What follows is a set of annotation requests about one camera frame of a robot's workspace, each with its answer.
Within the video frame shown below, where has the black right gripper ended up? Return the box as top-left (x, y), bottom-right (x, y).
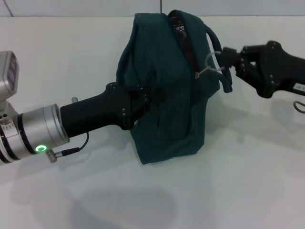
top-left (220, 41), bottom-right (305, 99)

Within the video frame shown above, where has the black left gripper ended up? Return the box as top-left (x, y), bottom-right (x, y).
top-left (59, 82), bottom-right (167, 138)

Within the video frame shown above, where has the dark teal lunch bag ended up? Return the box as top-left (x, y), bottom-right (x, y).
top-left (116, 9), bottom-right (234, 166)

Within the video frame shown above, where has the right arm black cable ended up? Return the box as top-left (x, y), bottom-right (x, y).
top-left (293, 100), bottom-right (305, 113)

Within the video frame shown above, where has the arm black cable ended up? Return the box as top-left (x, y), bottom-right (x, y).
top-left (293, 100), bottom-right (305, 113)
top-left (46, 132), bottom-right (90, 163)

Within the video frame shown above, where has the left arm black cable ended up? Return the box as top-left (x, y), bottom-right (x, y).
top-left (46, 132), bottom-right (90, 163)

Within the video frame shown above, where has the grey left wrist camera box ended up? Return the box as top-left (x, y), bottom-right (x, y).
top-left (0, 50), bottom-right (20, 109)

